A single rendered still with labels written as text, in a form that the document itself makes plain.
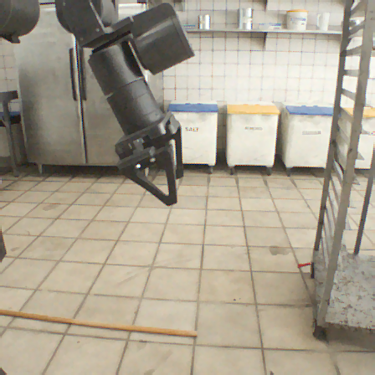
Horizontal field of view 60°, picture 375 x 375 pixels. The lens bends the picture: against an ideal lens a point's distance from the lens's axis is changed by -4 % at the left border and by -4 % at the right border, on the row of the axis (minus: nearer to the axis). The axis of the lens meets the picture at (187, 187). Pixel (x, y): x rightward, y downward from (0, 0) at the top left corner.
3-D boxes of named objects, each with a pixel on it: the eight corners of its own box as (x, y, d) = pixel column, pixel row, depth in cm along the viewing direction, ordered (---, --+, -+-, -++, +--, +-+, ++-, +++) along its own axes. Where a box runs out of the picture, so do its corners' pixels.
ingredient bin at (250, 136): (225, 177, 368) (228, 105, 342) (223, 161, 428) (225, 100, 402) (274, 177, 365) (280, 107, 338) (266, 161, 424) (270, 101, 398)
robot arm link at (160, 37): (84, 12, 44) (55, 1, 35) (160, -30, 41) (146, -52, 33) (123, 91, 47) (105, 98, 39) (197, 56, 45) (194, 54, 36)
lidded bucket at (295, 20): (304, 32, 369) (305, 12, 361) (310, 30, 346) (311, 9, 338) (282, 32, 371) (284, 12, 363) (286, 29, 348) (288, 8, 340)
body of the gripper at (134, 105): (176, 121, 49) (153, 74, 46) (167, 137, 39) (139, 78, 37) (137, 139, 50) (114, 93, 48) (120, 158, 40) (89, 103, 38)
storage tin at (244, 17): (252, 31, 370) (253, 10, 363) (253, 29, 354) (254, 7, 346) (236, 31, 372) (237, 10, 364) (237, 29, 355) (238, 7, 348)
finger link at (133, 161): (198, 181, 46) (169, 119, 43) (196, 202, 40) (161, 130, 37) (155, 198, 48) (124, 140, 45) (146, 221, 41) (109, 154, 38)
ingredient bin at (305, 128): (284, 177, 364) (290, 107, 338) (275, 162, 423) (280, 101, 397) (332, 179, 359) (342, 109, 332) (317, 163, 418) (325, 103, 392)
